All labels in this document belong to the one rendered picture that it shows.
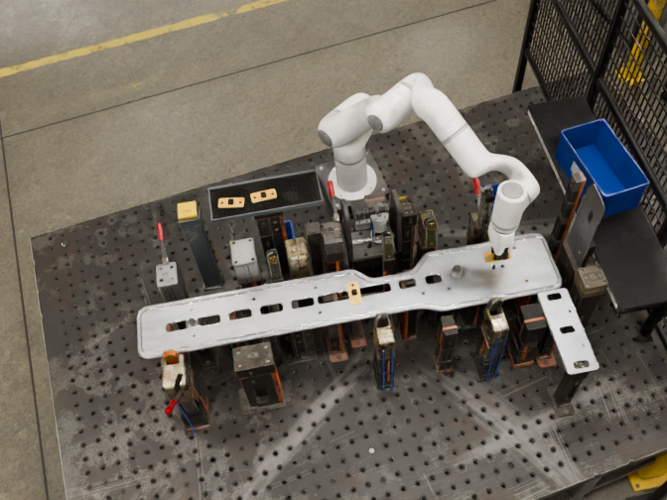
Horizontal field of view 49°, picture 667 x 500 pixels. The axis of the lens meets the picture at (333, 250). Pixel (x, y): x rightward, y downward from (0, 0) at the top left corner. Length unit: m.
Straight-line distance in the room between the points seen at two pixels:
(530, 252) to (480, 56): 2.28
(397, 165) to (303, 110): 1.32
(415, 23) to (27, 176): 2.47
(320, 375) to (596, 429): 0.93
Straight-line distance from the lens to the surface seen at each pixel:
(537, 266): 2.51
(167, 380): 2.29
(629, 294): 2.50
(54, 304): 2.99
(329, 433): 2.53
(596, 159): 2.79
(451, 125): 2.12
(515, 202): 2.13
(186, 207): 2.48
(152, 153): 4.27
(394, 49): 4.65
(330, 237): 2.43
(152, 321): 2.46
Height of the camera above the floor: 3.08
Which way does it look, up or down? 57 degrees down
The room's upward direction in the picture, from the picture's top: 6 degrees counter-clockwise
